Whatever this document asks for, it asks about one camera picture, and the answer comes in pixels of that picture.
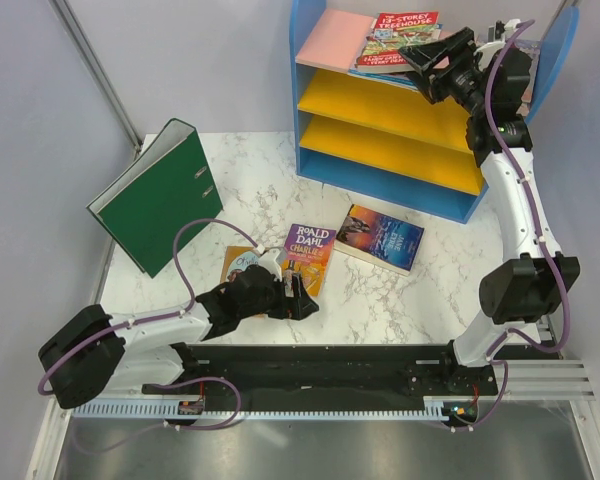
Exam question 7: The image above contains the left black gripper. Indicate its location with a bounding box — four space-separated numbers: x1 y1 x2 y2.
240 273 318 320

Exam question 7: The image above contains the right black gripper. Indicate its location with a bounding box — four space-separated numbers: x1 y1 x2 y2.
398 26 491 116

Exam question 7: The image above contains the dogs bark book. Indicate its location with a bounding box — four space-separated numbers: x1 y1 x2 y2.
348 69 418 93

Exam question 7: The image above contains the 13-Storey Treehouse book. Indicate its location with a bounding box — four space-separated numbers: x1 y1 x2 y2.
353 11 441 74

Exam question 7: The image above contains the Roald Dahl Charlie book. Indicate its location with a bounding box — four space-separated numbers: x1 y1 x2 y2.
282 224 336 298

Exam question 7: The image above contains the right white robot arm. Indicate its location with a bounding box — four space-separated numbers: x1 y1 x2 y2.
399 23 580 394

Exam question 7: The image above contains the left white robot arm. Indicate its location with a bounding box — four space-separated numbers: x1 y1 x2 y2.
38 265 319 409

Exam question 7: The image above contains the blue shelf unit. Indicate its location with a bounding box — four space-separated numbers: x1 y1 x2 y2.
288 0 580 225

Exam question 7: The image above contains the Jane Eyre book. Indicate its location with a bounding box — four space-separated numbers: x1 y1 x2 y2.
334 204 424 275

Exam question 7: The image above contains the grey red castle book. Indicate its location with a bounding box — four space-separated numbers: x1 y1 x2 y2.
514 39 541 105

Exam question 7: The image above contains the green lever arch binder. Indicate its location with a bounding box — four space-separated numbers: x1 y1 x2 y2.
87 118 223 278

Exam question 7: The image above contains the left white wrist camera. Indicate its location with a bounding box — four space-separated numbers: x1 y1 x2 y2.
254 245 288 280

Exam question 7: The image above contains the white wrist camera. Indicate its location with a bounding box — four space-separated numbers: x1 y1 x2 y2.
485 19 521 48
254 245 288 280

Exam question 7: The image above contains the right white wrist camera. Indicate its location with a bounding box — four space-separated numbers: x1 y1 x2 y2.
485 19 521 48

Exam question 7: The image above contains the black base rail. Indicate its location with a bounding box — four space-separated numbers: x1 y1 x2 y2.
163 344 498 411

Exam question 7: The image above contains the white slotted cable duct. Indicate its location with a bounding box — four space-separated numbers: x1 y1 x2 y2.
72 397 470 421

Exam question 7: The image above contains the aluminium frame post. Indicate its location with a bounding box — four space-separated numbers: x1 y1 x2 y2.
49 0 142 152

